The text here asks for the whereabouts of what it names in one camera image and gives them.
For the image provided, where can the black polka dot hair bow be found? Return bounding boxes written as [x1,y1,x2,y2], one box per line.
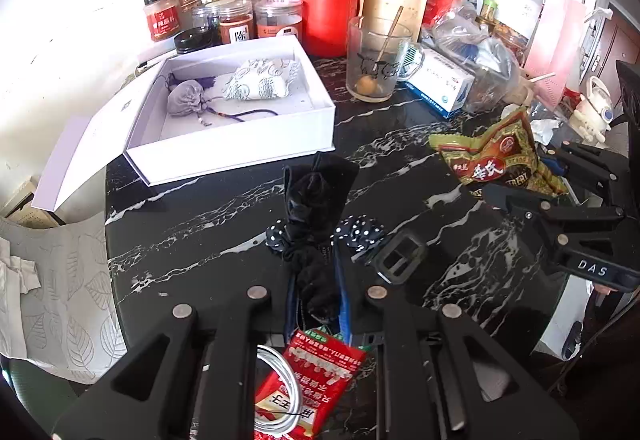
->
[266,152,385,334]

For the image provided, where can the red green snack packet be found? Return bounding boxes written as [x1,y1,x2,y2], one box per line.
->
[428,108,568,197]

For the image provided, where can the crumpled white tissue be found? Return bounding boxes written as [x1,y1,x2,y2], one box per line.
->
[529,119,561,145]

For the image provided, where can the red hook package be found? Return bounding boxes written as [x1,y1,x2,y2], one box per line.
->
[254,330,367,439]

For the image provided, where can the leaf pattern cloth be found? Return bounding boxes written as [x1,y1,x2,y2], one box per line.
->
[1,214,127,385]

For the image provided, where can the black belt buckle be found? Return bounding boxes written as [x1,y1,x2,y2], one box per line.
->
[371,230,427,285]

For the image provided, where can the blue white medicine box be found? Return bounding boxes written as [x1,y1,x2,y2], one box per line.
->
[399,44,475,119]

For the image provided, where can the pink paper bag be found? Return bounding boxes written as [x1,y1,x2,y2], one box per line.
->
[524,0,597,110]

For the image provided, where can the clear plastic bag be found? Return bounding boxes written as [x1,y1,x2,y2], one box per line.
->
[422,0,520,113]

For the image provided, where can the glass mug with cartoon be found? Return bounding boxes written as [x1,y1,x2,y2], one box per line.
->
[346,12,425,104]

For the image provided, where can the wooden stirring stick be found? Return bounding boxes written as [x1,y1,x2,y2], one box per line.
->
[375,5,404,63]

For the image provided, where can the red cylindrical canister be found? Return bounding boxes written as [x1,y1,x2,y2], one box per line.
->
[303,0,358,58]

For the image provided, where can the white patterned sachet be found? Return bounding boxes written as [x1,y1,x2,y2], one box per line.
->
[224,58,300,101]

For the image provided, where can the white open gift box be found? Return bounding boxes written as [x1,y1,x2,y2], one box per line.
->
[32,35,335,211]

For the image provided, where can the clear jar orange contents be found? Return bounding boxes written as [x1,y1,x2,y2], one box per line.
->
[254,0,303,38]

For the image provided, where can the clear jar orange label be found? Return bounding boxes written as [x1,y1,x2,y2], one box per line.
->
[216,0,255,44]

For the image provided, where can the black lid small jar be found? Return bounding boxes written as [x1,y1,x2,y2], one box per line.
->
[174,28,221,55]

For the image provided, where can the red label sauce jar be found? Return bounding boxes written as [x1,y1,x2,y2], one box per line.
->
[143,0,180,42]

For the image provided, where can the white coiled cable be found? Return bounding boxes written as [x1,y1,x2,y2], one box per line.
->
[254,343,303,438]

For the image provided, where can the grey drawstring pouch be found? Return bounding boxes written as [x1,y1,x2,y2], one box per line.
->
[166,80,205,117]

